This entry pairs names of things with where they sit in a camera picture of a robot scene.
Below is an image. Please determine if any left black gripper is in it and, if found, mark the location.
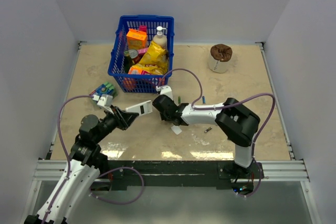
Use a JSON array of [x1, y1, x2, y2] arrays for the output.
[[94, 104, 139, 143]]

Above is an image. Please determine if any white battery cover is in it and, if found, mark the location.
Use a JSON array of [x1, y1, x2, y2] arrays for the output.
[[171, 125, 182, 135]]

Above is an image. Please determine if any white remote control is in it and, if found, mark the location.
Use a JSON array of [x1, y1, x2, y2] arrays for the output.
[[125, 100, 153, 116]]

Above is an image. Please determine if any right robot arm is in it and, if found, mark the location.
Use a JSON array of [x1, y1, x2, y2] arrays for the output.
[[153, 94, 260, 178]]

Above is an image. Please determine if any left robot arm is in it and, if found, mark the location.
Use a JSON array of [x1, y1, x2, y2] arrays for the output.
[[24, 106, 139, 223]]

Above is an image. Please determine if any blue plastic basket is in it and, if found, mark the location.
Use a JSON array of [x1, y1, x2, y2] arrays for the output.
[[108, 15, 174, 93]]

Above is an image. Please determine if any orange pink snack box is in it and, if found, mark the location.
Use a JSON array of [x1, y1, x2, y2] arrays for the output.
[[128, 66, 151, 75]]

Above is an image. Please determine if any yellow chip bag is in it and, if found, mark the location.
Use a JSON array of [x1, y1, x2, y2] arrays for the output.
[[138, 41, 168, 75]]

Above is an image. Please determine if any tin can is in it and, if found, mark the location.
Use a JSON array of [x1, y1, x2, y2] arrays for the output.
[[124, 49, 139, 64]]

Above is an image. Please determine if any white pump bottle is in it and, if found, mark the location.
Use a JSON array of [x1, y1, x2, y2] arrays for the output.
[[152, 26, 167, 49]]

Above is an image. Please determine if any white cup brown lid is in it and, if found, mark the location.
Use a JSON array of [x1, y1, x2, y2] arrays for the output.
[[208, 44, 233, 73]]

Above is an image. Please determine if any orange juice carton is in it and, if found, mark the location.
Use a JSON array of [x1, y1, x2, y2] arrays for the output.
[[127, 29, 148, 50]]

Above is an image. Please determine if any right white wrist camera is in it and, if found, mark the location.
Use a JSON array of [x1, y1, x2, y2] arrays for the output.
[[155, 85, 174, 101]]

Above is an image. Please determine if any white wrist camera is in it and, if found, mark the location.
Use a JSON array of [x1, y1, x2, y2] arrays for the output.
[[155, 85, 174, 101], [92, 94, 113, 113]]

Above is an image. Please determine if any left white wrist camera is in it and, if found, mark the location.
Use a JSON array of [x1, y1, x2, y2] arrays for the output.
[[92, 94, 113, 113]]

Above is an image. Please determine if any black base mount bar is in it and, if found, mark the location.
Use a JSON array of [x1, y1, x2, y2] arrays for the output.
[[99, 161, 264, 190]]

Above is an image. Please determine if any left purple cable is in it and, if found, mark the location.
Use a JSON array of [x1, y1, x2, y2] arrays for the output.
[[40, 94, 96, 224]]

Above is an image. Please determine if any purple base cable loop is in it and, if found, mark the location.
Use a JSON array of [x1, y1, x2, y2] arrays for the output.
[[88, 167, 144, 205]]

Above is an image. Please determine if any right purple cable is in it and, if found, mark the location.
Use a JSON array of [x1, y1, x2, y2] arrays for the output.
[[159, 68, 276, 156]]

